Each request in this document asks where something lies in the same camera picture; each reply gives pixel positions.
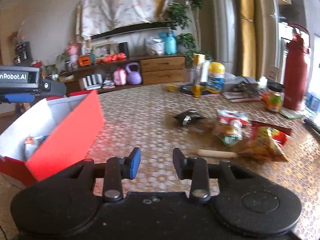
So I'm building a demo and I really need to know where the wooden tv cabinet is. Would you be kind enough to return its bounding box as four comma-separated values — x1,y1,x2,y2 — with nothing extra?
59,55,186,93

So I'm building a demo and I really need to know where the teal detergent bottle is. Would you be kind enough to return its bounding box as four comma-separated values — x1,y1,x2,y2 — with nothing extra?
159,30,177,55

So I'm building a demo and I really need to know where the white router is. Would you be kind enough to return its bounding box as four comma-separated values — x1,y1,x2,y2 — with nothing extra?
82,74,103,90

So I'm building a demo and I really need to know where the red yellow chip bag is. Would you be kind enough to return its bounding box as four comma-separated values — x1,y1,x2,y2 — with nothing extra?
239,121,292,162

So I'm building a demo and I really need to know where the black speaker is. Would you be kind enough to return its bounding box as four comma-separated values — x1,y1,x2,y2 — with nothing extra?
118,42,130,57

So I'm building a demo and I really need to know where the white red noodle snack bag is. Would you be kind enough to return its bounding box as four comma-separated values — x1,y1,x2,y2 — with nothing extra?
24,135,49,160

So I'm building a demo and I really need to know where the white planter with plant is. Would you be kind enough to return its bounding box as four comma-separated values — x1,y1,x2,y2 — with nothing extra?
165,0,212,66

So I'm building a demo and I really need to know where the black pen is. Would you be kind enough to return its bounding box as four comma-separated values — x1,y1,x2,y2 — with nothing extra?
303,119,320,140

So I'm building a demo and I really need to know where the yellow small snack packet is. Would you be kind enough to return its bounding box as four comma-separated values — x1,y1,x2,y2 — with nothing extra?
165,84,180,92

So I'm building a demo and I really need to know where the pink bag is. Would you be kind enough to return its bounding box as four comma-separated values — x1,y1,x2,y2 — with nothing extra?
113,67,127,86

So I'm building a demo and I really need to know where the picture frame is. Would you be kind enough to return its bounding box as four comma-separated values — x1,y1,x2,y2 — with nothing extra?
92,41,114,59

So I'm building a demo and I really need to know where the floral cloth covered tv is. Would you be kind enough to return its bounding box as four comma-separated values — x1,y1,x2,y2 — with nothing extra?
75,0,170,42

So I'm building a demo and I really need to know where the orange label jar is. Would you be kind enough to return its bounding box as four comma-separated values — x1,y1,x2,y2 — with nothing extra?
265,82,285,113

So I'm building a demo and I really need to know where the dark red water bottle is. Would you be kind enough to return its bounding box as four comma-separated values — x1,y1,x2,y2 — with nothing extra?
283,30,309,111

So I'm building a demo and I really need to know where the red and white cardboard box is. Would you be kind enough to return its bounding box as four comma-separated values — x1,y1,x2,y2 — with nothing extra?
1,90,105,189

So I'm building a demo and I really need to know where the black small snack packet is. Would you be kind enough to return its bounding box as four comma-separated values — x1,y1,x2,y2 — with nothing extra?
174,109,206,126

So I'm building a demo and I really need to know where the purple kettlebell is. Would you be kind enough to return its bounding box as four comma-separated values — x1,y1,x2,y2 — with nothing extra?
125,62,142,85

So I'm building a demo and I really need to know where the yellow lid supplement bottle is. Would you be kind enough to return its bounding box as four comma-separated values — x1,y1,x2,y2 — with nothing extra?
206,62,225,93

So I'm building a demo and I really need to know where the yellow tall snack packet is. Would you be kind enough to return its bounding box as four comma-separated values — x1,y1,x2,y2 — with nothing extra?
192,53,206,98

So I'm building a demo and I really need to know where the beige sausage stick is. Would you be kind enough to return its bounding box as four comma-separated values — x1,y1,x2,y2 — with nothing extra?
197,150,238,159

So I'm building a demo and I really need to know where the orange alarm clock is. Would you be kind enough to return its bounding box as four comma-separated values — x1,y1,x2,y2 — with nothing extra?
78,55,91,67

